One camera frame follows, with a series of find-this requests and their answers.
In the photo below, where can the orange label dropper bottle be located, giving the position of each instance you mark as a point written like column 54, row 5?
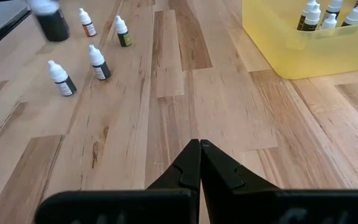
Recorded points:
column 89, row 29

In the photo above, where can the red label dropper bottle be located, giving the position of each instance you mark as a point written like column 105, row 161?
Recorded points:
column 102, row 70

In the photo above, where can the purple small dropper bottle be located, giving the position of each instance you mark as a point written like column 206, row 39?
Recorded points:
column 355, row 14

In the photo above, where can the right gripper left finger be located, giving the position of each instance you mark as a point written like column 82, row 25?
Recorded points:
column 179, row 180

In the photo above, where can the dark small dropper bottle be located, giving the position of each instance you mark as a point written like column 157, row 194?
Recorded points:
column 310, row 26
column 335, row 5

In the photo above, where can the dark green dropper bottle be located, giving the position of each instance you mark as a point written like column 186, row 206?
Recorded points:
column 65, row 87

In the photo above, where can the yellow translucent plastic bin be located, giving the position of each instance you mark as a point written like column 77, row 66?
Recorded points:
column 291, row 53

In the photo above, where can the dark dropper bottle white label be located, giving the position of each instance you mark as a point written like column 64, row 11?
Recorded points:
column 53, row 26
column 329, row 21
column 302, row 22

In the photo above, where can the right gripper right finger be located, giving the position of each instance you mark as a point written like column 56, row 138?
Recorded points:
column 222, row 180

